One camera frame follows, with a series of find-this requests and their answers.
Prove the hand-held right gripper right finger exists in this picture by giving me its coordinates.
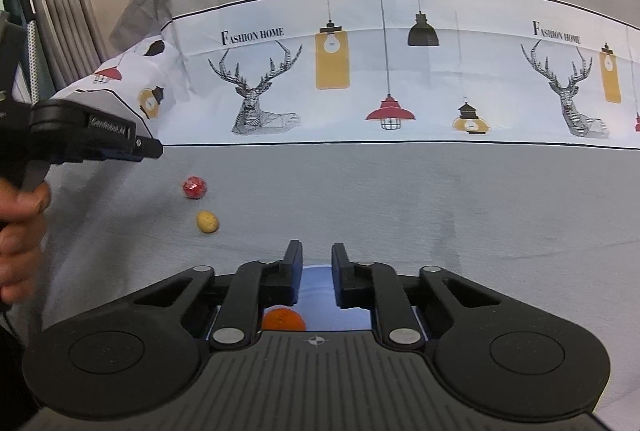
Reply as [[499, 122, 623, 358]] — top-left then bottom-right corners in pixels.
[[331, 242, 502, 353]]

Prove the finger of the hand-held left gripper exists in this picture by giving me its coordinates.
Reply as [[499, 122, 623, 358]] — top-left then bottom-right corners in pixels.
[[131, 135, 164, 160], [60, 146, 146, 164]]

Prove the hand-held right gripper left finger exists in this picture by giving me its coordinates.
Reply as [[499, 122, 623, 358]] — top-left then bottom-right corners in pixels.
[[134, 239, 305, 353]]

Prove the blue plate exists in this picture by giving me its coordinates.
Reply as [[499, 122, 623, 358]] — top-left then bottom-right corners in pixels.
[[206, 264, 427, 341]]

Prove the orange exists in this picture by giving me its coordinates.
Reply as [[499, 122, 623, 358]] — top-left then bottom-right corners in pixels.
[[262, 307, 307, 333]]

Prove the person's left hand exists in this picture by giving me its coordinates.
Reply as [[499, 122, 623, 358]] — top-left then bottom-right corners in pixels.
[[0, 178, 52, 308]]

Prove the red wrapped ball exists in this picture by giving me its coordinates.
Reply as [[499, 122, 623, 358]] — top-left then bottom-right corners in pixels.
[[181, 176, 208, 200]]

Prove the small yellow fruit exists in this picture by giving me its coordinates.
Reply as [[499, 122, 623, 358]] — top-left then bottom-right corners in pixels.
[[196, 210, 220, 235]]

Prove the grey printed bed sheet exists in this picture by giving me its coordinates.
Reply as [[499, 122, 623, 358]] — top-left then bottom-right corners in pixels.
[[10, 0, 640, 417]]

